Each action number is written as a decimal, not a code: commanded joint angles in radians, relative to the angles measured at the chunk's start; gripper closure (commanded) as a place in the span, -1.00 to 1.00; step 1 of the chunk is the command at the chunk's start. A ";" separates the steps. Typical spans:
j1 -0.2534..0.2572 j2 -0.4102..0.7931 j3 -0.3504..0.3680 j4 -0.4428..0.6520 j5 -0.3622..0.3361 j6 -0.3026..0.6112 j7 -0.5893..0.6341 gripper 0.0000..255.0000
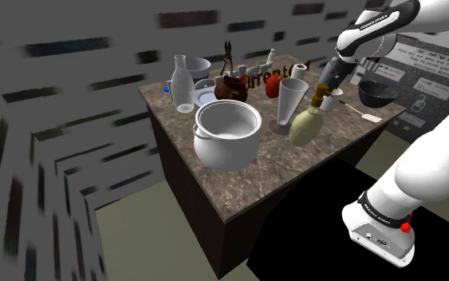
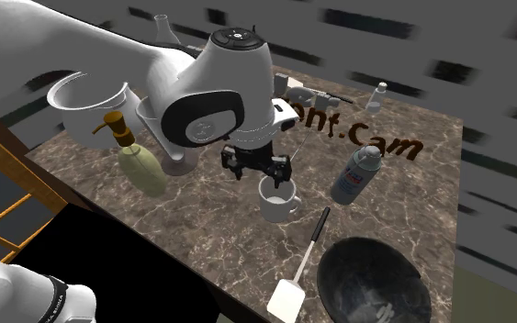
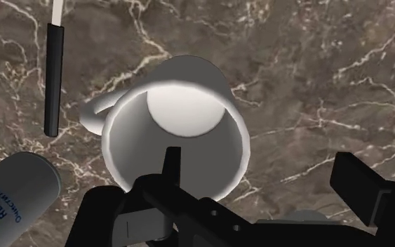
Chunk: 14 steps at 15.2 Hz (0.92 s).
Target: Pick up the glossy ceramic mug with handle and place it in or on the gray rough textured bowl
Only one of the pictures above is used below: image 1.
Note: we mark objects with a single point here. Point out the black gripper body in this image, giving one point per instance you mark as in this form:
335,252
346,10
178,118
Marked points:
332,74

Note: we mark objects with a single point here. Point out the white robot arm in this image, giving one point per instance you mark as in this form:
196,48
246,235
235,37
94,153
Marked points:
422,171

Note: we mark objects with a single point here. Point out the small white mug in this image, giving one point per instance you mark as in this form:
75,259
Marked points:
331,102

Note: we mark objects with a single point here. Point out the white paper towel roll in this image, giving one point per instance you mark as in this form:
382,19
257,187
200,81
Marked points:
298,72

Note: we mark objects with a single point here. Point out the tall white cone cup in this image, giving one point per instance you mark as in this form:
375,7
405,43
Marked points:
290,101

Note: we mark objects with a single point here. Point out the black bowl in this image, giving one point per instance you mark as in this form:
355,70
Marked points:
377,95

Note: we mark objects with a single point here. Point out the white spatula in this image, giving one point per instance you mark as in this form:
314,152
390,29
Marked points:
370,117

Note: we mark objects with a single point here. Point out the olive green soap dispenser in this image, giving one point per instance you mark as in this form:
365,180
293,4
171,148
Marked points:
305,126

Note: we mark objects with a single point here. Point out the red apple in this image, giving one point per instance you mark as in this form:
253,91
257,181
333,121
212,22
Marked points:
274,86

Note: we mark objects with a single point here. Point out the small white bottle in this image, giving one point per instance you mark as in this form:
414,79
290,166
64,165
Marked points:
271,56

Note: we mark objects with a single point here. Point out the brown letter sign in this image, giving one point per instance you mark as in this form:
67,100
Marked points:
261,79

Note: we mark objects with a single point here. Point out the brown teapot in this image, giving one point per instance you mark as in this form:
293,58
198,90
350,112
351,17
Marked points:
230,89

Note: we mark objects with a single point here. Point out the black pliers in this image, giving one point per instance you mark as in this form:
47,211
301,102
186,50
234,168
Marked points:
227,54

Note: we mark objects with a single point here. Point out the marble top dark table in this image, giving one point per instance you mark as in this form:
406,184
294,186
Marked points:
270,175

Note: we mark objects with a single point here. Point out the white plate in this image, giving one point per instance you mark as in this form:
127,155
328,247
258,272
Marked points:
205,97

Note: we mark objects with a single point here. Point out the large white pot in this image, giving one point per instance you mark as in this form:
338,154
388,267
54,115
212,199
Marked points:
224,148

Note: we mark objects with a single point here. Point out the white bowl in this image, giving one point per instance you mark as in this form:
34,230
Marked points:
200,68

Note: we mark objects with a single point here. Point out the clear glass bottle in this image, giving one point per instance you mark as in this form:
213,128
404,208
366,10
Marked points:
182,87

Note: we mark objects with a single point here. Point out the black robot stand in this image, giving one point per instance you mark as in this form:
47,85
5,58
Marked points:
309,229

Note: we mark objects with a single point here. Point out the small blue object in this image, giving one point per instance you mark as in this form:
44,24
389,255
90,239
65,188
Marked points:
165,90

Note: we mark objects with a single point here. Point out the grey wall poster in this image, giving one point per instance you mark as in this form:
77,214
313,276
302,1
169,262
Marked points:
434,77

